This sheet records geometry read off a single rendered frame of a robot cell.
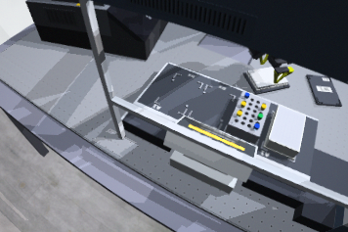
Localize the grey perforated base plate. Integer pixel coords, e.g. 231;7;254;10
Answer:
0;29;319;232

